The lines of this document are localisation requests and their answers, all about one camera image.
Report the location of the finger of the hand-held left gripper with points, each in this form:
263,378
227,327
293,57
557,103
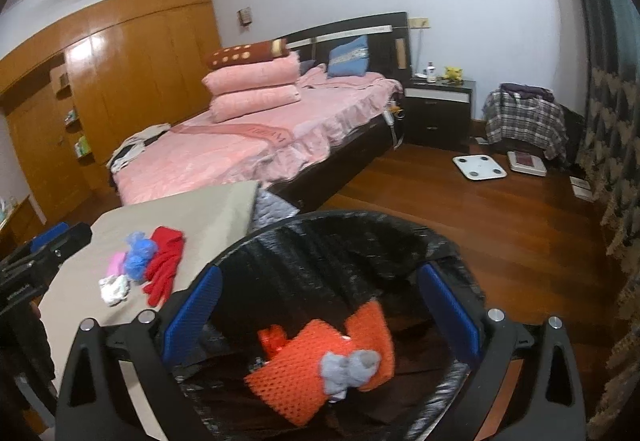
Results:
47,233
72,238

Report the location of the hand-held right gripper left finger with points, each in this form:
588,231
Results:
192,321

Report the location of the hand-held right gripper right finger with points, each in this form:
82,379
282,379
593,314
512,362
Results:
450,311

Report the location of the small pink cloth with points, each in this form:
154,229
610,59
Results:
116,265

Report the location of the red glove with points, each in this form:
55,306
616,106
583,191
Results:
272,341
162,266

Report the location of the white balled sock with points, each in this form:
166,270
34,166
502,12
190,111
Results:
114,290

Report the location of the blue mesh sponge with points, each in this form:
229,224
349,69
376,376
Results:
137,258

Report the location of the grey knotted sock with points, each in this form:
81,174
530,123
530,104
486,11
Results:
345,368

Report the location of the black bin with black bag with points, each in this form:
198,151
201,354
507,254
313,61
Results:
325,261

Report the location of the person's left forearm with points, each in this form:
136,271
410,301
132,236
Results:
30,361

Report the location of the wooden side cabinet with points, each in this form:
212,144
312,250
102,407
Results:
20,221

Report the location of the wooden door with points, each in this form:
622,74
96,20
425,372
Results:
45,156

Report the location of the beige tablecloth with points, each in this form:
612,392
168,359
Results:
200,221

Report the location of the pile of clothes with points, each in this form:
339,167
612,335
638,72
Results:
130,148

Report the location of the silver quilted pad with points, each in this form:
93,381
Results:
272,213

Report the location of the white bathroom scale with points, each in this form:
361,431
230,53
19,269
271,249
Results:
480,166

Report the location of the scale with dark centre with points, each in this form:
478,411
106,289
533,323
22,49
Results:
525,163

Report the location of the pink bedspread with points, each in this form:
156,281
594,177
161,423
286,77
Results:
225,151

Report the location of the white flat box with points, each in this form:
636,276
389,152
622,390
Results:
582,188

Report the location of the wooden wardrobe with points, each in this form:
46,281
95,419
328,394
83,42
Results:
140,71

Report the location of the dark nightstand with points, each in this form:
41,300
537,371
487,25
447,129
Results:
435,121

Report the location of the plaid cloth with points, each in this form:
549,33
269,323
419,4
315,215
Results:
520,121

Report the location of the black chair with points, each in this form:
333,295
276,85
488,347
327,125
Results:
572,131

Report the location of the dark garment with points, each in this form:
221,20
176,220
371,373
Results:
525,89

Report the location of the yellow plush toy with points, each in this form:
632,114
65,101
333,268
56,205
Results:
453,75

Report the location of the white bottle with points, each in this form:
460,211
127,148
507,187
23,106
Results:
431,73

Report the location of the patterned curtain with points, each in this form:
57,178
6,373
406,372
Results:
610,121

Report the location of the brown dotted pillow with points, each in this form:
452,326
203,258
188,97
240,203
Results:
240,53

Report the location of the blue pillow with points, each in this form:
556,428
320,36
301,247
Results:
347,58

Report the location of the dark wooden bed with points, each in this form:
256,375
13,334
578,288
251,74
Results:
350,23

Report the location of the small wall lamp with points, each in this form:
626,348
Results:
244,16

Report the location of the wall socket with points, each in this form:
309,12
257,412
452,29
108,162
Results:
419,22

